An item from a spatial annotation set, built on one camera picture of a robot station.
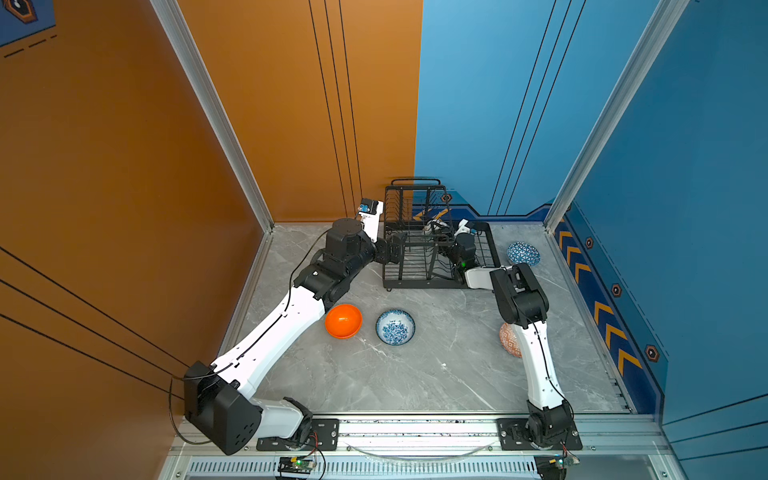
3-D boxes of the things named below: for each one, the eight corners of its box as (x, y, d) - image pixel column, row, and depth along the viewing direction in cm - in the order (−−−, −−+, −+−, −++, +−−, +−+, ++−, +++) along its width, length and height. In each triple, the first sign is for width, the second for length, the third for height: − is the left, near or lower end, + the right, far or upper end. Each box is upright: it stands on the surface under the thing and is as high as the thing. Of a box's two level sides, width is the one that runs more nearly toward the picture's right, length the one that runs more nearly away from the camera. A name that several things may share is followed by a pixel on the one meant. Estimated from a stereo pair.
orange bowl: (325, 341, 91) (322, 333, 87) (329, 312, 97) (326, 304, 93) (361, 341, 91) (359, 333, 87) (363, 312, 97) (361, 304, 93)
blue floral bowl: (375, 345, 90) (375, 339, 86) (377, 316, 96) (376, 309, 92) (415, 345, 90) (416, 339, 86) (413, 316, 96) (414, 309, 92)
